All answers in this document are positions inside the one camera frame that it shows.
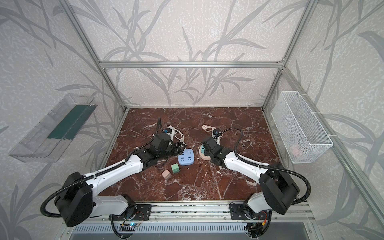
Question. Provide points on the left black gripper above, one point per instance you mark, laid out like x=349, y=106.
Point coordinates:
x=175, y=147

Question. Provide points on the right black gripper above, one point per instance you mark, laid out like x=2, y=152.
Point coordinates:
x=205, y=144

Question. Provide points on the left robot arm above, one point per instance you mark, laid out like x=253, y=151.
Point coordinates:
x=79, y=198

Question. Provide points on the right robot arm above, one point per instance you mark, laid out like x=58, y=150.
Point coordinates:
x=281, y=188

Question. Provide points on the pink round power strip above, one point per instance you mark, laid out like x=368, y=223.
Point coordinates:
x=202, y=156

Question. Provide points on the blue square power strip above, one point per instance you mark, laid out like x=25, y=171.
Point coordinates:
x=186, y=158

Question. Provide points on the pink cube charger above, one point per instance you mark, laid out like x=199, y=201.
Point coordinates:
x=166, y=174

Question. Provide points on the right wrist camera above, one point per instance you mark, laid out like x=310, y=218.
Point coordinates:
x=216, y=133

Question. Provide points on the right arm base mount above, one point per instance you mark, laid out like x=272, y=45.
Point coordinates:
x=239, y=212

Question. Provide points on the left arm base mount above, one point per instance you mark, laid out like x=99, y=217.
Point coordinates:
x=140, y=212

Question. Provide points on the white wire mesh basket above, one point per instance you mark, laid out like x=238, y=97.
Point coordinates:
x=304, y=137

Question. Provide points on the clear plastic wall bin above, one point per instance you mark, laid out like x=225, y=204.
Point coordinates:
x=50, y=138

